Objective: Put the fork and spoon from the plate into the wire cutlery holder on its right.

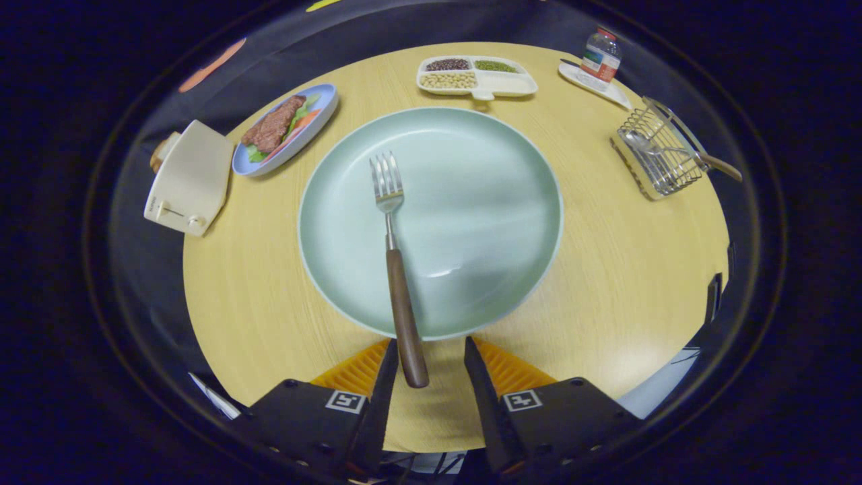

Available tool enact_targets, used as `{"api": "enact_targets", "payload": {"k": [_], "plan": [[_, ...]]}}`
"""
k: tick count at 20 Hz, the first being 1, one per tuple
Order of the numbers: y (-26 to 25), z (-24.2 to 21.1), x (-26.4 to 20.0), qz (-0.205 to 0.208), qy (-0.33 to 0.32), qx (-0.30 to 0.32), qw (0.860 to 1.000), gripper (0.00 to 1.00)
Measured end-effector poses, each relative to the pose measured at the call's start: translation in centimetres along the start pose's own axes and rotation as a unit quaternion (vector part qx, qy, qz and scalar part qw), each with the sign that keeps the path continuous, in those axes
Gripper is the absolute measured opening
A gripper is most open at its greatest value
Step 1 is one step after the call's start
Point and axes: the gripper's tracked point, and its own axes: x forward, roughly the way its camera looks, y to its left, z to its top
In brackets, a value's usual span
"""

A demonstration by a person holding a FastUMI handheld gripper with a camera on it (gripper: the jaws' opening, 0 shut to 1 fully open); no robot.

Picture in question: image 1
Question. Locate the green and orange vegetables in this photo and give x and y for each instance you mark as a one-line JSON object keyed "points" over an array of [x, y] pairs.
{"points": [[306, 118]]}

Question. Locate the light green plate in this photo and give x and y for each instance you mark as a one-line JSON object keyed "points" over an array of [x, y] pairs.
{"points": [[471, 222]]}

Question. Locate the clear water bottle red cap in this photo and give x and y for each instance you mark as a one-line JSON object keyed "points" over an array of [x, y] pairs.
{"points": [[599, 60]]}

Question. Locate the brown steak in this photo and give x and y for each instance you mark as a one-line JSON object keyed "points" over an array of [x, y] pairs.
{"points": [[273, 124]]}

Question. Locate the brown toast slice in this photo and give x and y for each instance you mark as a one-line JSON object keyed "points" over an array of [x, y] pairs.
{"points": [[161, 151]]}

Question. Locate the blue plate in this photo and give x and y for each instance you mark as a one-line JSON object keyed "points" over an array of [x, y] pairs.
{"points": [[328, 101]]}

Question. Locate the white square coaster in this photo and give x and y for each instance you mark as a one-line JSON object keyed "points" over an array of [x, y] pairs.
{"points": [[606, 93]]}

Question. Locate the white toaster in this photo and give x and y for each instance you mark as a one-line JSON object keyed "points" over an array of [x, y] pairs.
{"points": [[188, 178]]}

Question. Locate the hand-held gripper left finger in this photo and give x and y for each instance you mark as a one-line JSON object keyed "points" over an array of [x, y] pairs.
{"points": [[380, 411]]}

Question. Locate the white divided bean tray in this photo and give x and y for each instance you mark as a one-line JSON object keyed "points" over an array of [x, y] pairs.
{"points": [[505, 82]]}

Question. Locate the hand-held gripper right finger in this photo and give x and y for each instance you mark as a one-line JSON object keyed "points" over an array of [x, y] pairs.
{"points": [[488, 417]]}

